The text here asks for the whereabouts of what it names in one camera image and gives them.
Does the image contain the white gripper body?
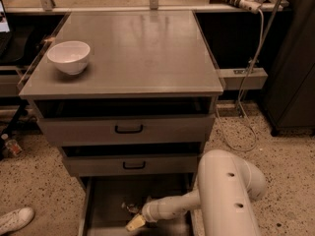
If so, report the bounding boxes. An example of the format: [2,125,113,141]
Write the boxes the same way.
[142,200,161,222]

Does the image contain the clear plastic water bottle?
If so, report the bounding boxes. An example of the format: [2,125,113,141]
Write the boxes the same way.
[121,202,143,214]

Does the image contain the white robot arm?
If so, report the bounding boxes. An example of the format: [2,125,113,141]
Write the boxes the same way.
[126,149,267,236]

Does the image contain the bottom grey drawer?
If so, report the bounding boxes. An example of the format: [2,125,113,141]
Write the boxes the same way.
[78,174,194,236]

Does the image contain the grey drawer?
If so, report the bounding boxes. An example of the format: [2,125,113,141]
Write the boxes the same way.
[38,115,215,147]
[63,153,198,177]
[78,174,194,236]

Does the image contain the grey drawer cabinet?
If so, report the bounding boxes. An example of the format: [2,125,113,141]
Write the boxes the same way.
[19,10,224,236]

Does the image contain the middle grey drawer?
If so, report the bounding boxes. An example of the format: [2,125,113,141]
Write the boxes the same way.
[63,153,198,177]

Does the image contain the top grey drawer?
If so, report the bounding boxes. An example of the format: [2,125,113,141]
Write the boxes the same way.
[38,115,215,147]

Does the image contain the small bottle on floor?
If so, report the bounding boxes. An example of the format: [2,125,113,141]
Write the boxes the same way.
[1,134,22,158]

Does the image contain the white sneaker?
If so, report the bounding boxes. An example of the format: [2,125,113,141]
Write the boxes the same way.
[0,207,34,235]

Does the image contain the white ceramic bowl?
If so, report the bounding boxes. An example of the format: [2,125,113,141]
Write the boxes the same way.
[47,41,91,75]

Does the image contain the dark cabinet at right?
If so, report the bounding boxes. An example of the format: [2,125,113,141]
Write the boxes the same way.
[261,0,315,137]

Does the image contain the laptop screen at left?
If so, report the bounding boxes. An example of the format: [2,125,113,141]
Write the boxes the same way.
[0,0,11,33]

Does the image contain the white power cable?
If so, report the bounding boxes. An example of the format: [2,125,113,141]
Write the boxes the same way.
[215,9,266,153]

